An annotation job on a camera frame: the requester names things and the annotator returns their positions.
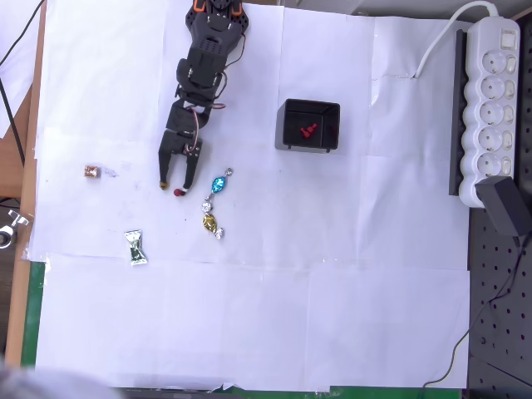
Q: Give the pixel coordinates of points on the metal clamp screw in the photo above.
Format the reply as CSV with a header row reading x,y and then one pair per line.
x,y
14,218

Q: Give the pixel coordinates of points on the green white candy packet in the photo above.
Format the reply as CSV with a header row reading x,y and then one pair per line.
x,y
135,247

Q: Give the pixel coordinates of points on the black box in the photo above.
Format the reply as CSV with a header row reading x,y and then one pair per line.
x,y
332,124

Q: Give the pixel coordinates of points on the white power strip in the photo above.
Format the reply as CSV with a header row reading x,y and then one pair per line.
x,y
494,112

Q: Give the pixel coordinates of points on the small red candy ball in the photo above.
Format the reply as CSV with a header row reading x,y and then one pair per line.
x,y
178,192

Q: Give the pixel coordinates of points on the gold wrapped candy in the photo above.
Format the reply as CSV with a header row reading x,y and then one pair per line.
x,y
210,222

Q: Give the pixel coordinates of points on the blurry grey object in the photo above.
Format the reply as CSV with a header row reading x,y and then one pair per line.
x,y
41,386

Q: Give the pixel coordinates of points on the black perforated board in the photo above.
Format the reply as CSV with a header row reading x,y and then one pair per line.
x,y
498,332

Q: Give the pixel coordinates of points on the brown foil candy cube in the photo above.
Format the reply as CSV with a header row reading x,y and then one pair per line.
x,y
92,171

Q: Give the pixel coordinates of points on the red candies in box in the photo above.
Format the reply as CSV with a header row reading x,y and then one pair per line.
x,y
302,133

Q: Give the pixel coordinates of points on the blue wrapped candy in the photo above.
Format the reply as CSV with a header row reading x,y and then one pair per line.
x,y
217,184

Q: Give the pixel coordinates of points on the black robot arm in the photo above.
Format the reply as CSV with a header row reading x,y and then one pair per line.
x,y
203,66

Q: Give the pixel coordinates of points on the loose white paper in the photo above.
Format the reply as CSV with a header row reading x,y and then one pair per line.
x,y
16,79

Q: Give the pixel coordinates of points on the white paper sheet cover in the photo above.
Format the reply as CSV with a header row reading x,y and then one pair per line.
x,y
249,311

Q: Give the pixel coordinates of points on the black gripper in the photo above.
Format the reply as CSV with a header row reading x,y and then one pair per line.
x,y
174,145

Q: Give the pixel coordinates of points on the black power adapter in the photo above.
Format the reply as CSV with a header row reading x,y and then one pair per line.
x,y
503,203

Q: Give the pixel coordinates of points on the black perforated arm base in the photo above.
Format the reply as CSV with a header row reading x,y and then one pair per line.
x,y
190,21

